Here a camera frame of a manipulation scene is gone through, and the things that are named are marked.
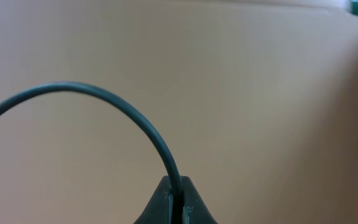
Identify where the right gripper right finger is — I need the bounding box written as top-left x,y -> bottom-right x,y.
181,176 -> 218,224

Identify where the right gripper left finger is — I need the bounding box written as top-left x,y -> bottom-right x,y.
134,175 -> 173,224

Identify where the black usb cable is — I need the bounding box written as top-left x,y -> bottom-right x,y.
0,81 -> 183,197

